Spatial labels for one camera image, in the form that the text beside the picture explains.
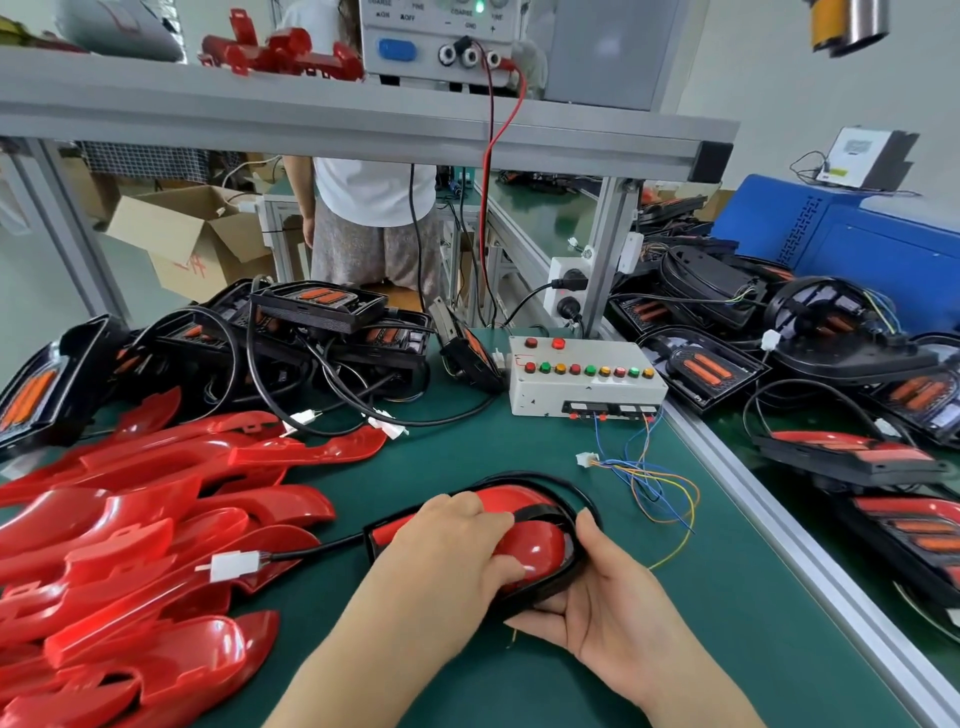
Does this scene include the red-lensed lamp unit with cable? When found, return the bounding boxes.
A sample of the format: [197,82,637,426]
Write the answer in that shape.
[196,471,603,621]

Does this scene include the person's right hand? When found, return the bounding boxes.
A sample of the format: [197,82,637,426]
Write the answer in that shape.
[504,508,695,710]

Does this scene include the black power lead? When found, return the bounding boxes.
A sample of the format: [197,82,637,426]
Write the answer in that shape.
[407,161,430,316]

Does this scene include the white bench power supply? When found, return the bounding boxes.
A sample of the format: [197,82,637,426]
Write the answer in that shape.
[358,0,528,96]

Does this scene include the aluminium frame shelf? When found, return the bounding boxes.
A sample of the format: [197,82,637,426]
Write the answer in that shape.
[0,46,741,340]

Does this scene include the red plastic parts on shelf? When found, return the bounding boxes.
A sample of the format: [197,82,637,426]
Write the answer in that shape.
[198,8,366,81]

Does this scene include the white and black device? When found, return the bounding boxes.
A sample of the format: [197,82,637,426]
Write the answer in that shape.
[815,126,921,193]

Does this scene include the pile of red plastic covers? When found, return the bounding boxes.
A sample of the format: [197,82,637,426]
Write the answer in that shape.
[0,386,389,728]

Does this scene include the blue machine cabinet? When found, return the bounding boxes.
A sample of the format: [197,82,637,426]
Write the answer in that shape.
[708,174,960,336]

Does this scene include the red power lead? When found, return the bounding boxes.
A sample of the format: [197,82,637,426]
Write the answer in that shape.
[471,39,531,331]

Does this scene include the bundle of coloured wires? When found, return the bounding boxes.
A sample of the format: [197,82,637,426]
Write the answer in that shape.
[576,408,702,573]

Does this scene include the open cardboard box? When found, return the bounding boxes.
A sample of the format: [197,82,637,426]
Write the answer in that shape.
[105,183,280,305]

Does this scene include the person's right forearm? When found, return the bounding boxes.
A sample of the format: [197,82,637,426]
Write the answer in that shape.
[637,649,768,728]

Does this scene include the person's left forearm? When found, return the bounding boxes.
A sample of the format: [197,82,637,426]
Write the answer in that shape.
[262,558,481,728]

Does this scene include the background aluminium workbench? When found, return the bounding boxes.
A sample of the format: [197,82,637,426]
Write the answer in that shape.
[255,191,316,285]

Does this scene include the white power socket block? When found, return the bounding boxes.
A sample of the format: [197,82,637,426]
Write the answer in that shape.
[541,256,595,340]

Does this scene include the person's left hand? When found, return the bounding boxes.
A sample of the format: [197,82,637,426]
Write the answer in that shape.
[375,491,528,639]

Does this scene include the pile of black tail lamps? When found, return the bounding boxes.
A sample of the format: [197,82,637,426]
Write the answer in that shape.
[0,276,510,468]
[603,187,960,631]

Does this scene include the grey metal panel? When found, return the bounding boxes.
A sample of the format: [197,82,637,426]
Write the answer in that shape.
[543,0,693,115]

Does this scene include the silver plastic bag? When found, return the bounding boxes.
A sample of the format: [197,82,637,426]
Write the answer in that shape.
[52,0,188,63]

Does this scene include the yellow and steel cylinder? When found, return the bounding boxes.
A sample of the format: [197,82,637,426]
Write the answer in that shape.
[807,0,892,60]

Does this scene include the white test box with buttons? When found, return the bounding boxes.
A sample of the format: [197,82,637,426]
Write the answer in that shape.
[507,334,669,418]

